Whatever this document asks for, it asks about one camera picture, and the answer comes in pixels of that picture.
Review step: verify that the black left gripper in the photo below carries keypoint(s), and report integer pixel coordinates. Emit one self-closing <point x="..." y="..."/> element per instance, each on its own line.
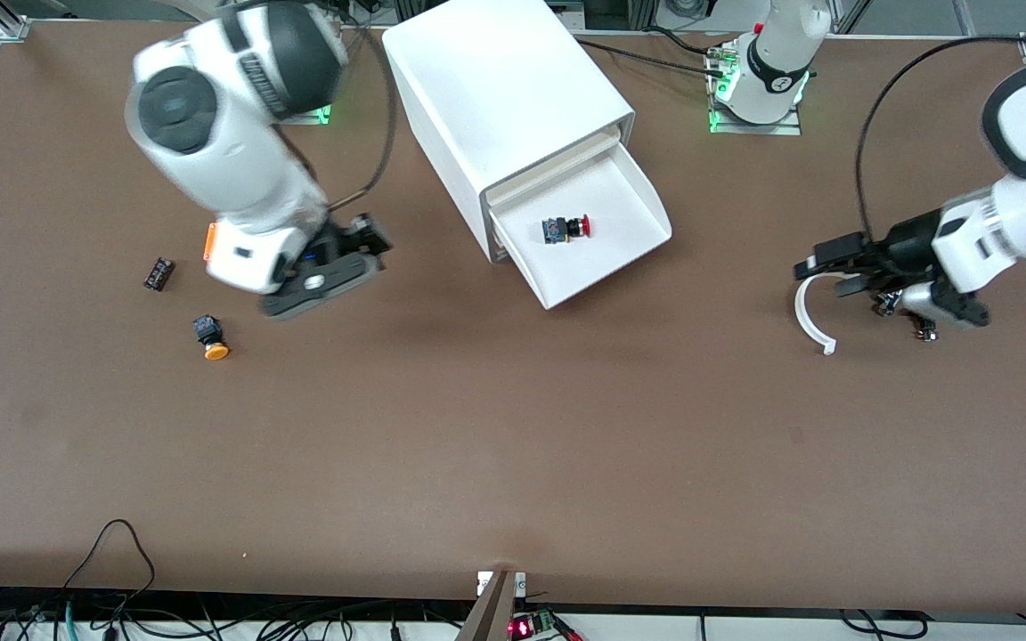
<point x="907" y="238"/>

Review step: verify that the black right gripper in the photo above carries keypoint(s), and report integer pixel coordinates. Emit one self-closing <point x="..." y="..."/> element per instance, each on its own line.
<point x="354" y="239"/>

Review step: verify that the red mushroom push button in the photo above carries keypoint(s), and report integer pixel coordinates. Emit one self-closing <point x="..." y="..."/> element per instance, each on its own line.
<point x="565" y="229"/>

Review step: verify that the white plastic drawer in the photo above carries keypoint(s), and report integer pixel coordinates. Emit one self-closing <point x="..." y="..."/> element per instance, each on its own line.
<point x="593" y="267"/>
<point x="549" y="163"/>
<point x="557" y="171"/>

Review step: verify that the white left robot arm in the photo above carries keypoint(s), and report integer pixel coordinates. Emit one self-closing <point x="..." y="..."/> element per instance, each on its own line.
<point x="1012" y="223"/>

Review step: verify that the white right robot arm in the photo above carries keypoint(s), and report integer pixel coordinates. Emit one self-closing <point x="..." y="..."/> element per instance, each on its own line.
<point x="210" y="151"/>

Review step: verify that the yellow mushroom push button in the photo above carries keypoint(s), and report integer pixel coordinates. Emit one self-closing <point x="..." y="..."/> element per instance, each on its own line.
<point x="212" y="338"/>

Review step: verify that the white drawer cabinet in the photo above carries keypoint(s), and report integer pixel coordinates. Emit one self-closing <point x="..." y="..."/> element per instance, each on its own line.
<point x="495" y="80"/>

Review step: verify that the small metal fitting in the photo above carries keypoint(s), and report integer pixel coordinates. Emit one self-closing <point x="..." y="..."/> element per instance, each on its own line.
<point x="887" y="304"/>

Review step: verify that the orange box with hole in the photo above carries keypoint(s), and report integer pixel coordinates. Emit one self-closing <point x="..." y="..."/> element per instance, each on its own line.
<point x="211" y="240"/>

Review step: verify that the small black connector block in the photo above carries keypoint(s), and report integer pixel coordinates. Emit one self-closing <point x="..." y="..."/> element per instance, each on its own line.
<point x="158" y="273"/>

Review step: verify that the circuit board with red LED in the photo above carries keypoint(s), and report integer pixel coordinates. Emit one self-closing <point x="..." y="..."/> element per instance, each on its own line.
<point x="526" y="626"/>

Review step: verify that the white semicircular bracket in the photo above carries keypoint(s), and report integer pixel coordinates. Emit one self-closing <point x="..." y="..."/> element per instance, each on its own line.
<point x="802" y="320"/>

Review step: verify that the black switch part with spring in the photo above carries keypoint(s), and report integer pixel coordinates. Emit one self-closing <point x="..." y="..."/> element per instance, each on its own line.
<point x="925" y="334"/>

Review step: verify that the white mounting bracket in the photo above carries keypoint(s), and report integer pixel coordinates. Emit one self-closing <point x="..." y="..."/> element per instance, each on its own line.
<point x="484" y="583"/>

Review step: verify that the grey camera mount bar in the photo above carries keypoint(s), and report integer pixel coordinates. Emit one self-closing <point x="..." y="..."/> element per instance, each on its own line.
<point x="491" y="614"/>

